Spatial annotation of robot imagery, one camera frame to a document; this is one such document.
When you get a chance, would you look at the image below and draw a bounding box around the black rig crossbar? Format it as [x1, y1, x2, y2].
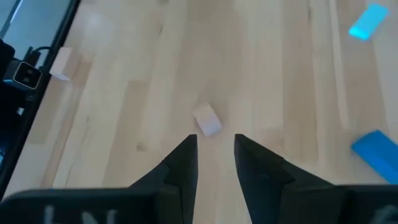
[0, 0, 83, 200]

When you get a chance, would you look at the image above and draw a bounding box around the plain wooden block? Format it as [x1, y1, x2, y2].
[192, 102, 223, 138]
[49, 46, 74, 82]

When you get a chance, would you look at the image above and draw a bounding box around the table-level camera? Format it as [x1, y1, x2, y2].
[2, 60, 44, 91]

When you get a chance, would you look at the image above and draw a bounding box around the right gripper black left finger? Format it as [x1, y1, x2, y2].
[129, 134, 200, 224]

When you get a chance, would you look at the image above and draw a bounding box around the blue block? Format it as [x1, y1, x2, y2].
[350, 129, 398, 185]
[348, 2, 391, 42]

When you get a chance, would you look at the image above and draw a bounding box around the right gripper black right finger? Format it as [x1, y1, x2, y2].
[234, 133, 343, 224]

